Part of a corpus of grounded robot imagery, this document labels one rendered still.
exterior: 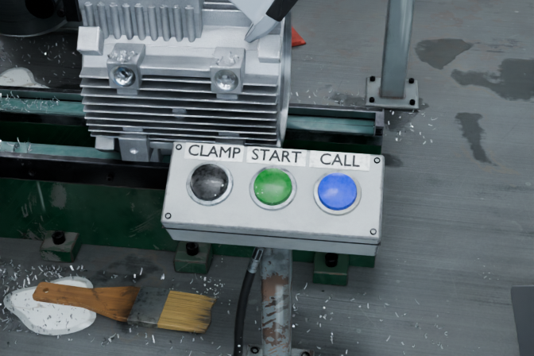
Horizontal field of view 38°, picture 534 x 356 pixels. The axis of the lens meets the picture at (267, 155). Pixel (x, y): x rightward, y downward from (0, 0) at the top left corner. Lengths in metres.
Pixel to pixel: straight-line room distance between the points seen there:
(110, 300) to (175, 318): 0.08
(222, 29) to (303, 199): 0.24
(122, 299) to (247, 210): 0.32
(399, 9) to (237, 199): 0.57
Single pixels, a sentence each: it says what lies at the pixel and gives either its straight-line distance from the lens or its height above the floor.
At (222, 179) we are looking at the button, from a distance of 0.60.
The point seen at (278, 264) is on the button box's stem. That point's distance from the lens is 0.67.
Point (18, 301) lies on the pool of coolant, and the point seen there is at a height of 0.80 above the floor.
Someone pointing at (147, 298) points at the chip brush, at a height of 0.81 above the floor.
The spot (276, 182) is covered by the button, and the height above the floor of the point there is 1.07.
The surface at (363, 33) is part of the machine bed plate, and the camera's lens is 1.37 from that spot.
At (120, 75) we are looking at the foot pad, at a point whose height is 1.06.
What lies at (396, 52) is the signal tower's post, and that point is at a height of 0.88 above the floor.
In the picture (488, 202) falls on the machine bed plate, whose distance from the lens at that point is 1.03.
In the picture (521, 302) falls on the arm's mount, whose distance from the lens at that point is 0.87.
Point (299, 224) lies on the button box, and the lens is 0.59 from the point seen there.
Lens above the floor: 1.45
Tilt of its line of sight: 38 degrees down
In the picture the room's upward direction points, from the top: 1 degrees counter-clockwise
